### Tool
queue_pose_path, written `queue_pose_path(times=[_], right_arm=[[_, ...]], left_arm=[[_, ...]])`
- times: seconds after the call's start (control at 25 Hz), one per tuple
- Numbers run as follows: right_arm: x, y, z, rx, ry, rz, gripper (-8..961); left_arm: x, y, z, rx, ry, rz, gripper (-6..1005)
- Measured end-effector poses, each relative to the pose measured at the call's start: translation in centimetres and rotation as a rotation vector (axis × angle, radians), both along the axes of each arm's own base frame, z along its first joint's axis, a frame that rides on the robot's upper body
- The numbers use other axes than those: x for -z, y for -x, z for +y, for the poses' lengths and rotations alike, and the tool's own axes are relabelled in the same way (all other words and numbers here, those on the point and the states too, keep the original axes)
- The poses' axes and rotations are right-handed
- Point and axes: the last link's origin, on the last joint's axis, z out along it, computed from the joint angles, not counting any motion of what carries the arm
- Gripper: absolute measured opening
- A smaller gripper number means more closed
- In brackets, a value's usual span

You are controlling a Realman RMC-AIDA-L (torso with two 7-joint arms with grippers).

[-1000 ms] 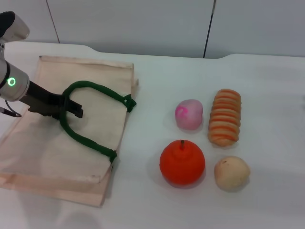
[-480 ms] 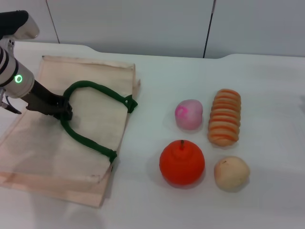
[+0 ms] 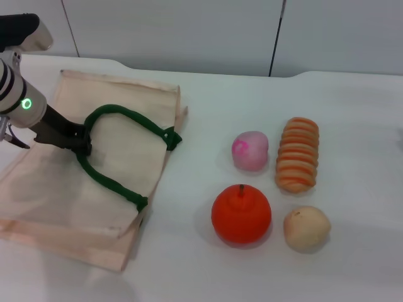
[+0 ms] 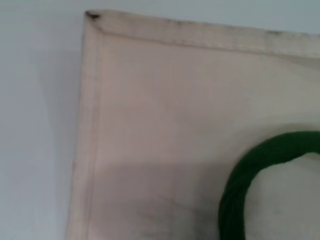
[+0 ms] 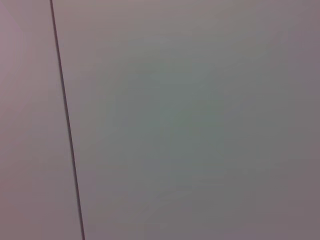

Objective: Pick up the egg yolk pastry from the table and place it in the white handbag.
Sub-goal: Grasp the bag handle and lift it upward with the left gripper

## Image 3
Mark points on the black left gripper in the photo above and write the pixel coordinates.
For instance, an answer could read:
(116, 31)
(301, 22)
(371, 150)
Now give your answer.
(55, 129)

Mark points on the beige round egg yolk pastry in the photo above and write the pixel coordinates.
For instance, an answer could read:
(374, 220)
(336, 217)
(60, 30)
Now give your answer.
(306, 229)

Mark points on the pink peach bun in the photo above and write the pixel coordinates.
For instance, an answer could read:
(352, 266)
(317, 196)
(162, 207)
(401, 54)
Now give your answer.
(250, 151)

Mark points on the orange toy fruit with stem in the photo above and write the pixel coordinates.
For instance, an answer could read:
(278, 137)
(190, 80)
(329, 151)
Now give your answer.
(240, 220)

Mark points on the orange striped long bread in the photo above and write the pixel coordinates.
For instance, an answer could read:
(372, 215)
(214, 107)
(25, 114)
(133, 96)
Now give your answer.
(297, 155)

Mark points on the black vertical pole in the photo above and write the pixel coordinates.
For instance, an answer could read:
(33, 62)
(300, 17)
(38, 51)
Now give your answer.
(276, 37)

